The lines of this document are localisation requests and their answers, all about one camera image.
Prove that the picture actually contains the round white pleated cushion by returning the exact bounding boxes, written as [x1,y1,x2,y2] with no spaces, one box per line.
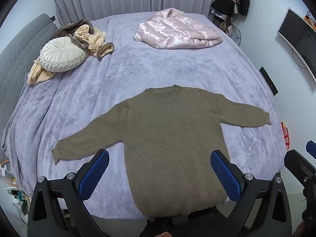
[39,36,87,73]

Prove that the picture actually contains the black sparkly handbag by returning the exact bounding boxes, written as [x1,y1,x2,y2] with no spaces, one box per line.
[211,0,235,17]

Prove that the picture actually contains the lavender plush bedspread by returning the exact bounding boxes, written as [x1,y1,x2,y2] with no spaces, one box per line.
[1,11,288,221]

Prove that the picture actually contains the beige chunky knit blanket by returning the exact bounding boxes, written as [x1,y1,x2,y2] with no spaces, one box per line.
[27,22,114,85]

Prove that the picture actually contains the pink satin puffer jacket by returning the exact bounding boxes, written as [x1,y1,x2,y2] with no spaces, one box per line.
[133,8,222,49]

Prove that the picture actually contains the olive knit sweater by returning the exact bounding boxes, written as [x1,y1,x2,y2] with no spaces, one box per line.
[52,85,270,218]

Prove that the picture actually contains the brown fleece garment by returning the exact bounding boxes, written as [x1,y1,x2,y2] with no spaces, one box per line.
[51,19,114,60]

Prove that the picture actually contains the person's left hand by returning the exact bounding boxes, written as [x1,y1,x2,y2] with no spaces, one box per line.
[154,232,172,237]

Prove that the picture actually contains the red yellow package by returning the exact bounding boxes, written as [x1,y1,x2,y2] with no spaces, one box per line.
[281,122,290,150]

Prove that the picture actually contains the brown patterned bag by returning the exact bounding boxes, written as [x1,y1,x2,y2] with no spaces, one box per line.
[218,17,233,36]

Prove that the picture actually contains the wall mounted monitor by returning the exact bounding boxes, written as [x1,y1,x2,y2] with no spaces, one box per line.
[277,8,315,81]

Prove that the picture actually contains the cluttered cables on floor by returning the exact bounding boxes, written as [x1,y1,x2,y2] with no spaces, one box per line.
[0,160,32,225]

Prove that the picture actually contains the grey quilted headboard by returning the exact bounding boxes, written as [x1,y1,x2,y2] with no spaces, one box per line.
[1,14,57,139]

